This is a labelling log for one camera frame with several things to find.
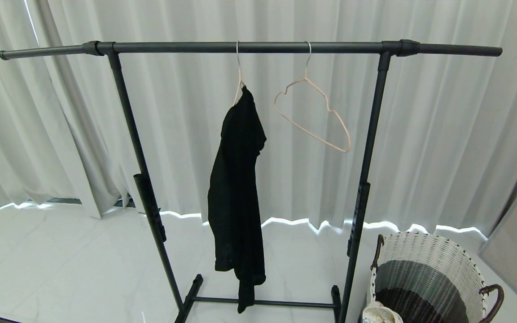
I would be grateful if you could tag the black garment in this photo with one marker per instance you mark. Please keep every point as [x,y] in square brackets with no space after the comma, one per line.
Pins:
[236,188]

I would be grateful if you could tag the pink clothes hanger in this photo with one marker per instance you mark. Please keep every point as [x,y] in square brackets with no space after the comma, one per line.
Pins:
[305,80]
[239,83]

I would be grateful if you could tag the cream printed garment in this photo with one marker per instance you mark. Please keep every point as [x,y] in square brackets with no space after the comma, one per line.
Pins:
[379,314]

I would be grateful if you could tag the black clothes rack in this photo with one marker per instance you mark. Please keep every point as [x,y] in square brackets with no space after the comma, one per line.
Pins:
[263,47]

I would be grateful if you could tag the white laundry basket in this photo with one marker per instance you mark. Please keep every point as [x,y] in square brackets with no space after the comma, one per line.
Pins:
[429,251]

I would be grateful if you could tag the white curtain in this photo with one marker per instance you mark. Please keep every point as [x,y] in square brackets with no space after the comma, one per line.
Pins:
[7,112]
[420,134]

